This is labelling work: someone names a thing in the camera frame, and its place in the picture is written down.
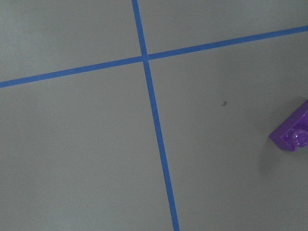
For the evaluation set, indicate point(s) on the purple toy block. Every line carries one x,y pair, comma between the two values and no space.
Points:
292,134

